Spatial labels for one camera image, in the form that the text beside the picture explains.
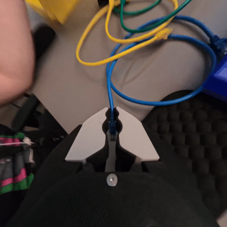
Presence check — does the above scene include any green ethernet cable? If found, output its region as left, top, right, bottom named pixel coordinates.
left=114, top=0, right=193, bottom=33

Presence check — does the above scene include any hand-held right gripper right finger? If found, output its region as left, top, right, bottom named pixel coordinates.
left=114, top=107, right=160, bottom=172

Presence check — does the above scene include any yellow plastic bin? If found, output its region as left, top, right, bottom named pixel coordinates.
left=25, top=0, right=80, bottom=24

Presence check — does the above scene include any person's left forearm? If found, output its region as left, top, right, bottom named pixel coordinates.
left=0, top=0, right=35, bottom=107

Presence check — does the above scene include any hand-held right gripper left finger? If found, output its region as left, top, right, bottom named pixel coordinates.
left=65, top=107, right=111, bottom=172

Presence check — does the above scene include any yellow ethernet cable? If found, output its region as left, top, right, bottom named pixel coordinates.
left=76, top=0, right=178, bottom=66

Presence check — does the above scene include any person's striped clothing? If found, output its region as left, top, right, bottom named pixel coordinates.
left=0, top=132, right=35, bottom=195

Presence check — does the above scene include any black chair base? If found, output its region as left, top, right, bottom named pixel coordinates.
left=11, top=95, right=68, bottom=142

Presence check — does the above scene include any black foam pad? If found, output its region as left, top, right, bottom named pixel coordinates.
left=142, top=90, right=227, bottom=218

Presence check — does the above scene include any blue ethernet cable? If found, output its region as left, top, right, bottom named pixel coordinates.
left=106, top=16, right=227, bottom=141

